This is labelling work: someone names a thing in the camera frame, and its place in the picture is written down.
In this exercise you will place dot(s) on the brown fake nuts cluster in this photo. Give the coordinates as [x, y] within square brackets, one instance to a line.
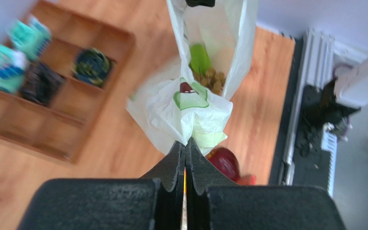
[211, 79]

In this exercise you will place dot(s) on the pale green avocado plastic bag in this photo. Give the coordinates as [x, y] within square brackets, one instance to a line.
[171, 105]

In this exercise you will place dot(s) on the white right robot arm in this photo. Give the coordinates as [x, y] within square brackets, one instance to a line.
[321, 97]

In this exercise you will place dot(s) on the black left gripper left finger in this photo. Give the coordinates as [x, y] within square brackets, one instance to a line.
[151, 202]

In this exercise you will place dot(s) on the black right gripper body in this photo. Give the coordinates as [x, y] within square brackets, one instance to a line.
[205, 3]

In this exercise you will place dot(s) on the teal rolled sock left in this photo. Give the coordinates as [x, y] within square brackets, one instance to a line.
[13, 65]

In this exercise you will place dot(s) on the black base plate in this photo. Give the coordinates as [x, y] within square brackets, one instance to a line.
[300, 158]

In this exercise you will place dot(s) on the aluminium frame rail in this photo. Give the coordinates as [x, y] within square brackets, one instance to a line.
[328, 58]

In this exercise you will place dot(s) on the wooden compartment tray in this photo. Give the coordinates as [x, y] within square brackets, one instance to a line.
[55, 114]

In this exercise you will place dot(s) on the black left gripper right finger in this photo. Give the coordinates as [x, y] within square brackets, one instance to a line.
[214, 202]

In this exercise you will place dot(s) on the teal rolled sock right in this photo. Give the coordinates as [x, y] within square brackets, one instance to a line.
[31, 38]

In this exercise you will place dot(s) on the yellow fake lemon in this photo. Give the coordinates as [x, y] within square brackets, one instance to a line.
[185, 186]

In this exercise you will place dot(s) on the teal rolled sock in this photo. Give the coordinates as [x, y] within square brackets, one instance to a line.
[13, 65]
[31, 38]

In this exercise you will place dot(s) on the dark rolled sock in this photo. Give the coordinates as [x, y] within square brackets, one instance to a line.
[41, 84]

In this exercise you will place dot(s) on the dark red fake apple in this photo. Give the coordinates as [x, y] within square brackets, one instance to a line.
[226, 162]

